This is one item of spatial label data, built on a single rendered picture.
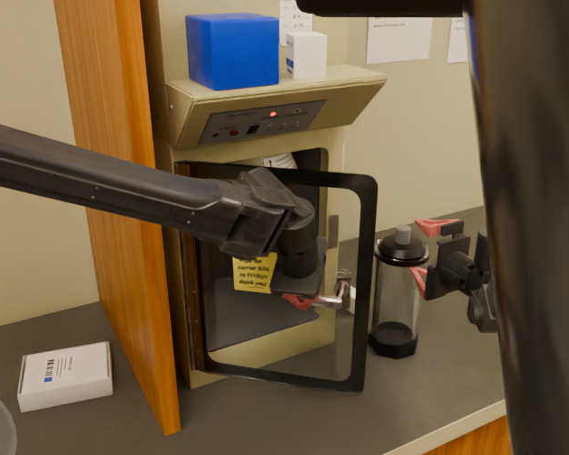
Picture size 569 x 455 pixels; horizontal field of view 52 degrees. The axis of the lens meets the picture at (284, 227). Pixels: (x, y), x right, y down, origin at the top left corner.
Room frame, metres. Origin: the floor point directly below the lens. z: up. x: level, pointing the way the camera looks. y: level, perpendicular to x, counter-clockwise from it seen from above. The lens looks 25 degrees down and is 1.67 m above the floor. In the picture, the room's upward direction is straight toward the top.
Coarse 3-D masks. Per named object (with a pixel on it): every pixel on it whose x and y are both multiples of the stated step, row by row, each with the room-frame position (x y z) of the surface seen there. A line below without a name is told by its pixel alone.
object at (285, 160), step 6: (264, 156) 0.97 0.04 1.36; (270, 156) 0.98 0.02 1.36; (276, 156) 0.98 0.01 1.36; (282, 156) 0.99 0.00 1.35; (288, 156) 1.01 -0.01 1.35; (228, 162) 0.97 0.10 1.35; (234, 162) 0.97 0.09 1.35; (240, 162) 0.96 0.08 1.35; (246, 162) 0.96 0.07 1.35; (252, 162) 0.96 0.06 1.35; (258, 162) 0.97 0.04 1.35; (264, 162) 0.97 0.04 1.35; (270, 162) 0.97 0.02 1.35; (276, 162) 0.98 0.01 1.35; (282, 162) 0.99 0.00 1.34; (288, 162) 1.00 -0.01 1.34; (294, 162) 1.03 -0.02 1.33; (294, 168) 1.02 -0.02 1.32
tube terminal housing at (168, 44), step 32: (160, 0) 0.86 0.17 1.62; (192, 0) 0.89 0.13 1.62; (224, 0) 0.91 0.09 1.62; (256, 0) 0.93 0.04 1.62; (160, 32) 0.86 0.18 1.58; (320, 32) 0.99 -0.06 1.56; (160, 64) 0.88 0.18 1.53; (160, 96) 0.89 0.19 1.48; (160, 128) 0.90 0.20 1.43; (160, 160) 0.92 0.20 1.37; (192, 160) 0.88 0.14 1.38; (224, 160) 0.91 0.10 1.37; (192, 384) 0.87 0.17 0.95
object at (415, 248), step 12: (396, 228) 1.00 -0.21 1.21; (408, 228) 1.00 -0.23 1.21; (384, 240) 1.01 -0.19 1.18; (396, 240) 1.00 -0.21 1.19; (408, 240) 0.99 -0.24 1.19; (420, 240) 1.01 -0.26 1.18; (384, 252) 0.98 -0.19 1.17; (396, 252) 0.97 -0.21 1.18; (408, 252) 0.96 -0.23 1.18; (420, 252) 0.97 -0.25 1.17
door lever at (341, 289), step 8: (336, 288) 0.79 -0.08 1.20; (344, 288) 0.79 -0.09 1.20; (296, 296) 0.76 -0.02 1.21; (320, 296) 0.76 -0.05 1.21; (328, 296) 0.76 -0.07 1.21; (336, 296) 0.76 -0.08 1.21; (312, 304) 0.75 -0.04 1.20; (320, 304) 0.75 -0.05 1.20; (328, 304) 0.75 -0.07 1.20; (336, 304) 0.74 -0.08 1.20
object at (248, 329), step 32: (320, 192) 0.80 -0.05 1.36; (352, 192) 0.79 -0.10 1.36; (320, 224) 0.80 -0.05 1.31; (352, 224) 0.79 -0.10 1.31; (224, 256) 0.84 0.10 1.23; (352, 256) 0.79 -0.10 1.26; (224, 288) 0.84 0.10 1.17; (352, 288) 0.79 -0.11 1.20; (224, 320) 0.84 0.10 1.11; (256, 320) 0.83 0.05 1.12; (288, 320) 0.81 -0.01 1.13; (320, 320) 0.80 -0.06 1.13; (352, 320) 0.79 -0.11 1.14; (224, 352) 0.84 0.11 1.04; (256, 352) 0.83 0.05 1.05; (288, 352) 0.81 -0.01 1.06; (320, 352) 0.80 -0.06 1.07; (352, 352) 0.79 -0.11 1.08; (288, 384) 0.81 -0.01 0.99; (320, 384) 0.80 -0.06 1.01; (352, 384) 0.79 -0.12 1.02
